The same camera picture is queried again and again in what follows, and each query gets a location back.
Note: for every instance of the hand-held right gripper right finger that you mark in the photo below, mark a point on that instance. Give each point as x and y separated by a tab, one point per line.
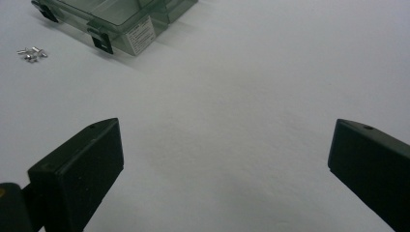
374	167

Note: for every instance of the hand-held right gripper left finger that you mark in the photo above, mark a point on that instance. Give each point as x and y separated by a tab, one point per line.
77	174

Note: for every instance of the transparent grey plastic storage box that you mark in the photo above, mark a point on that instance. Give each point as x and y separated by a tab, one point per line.
109	13

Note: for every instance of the cluster of small silver screws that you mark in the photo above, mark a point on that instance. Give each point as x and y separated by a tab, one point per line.
32	54

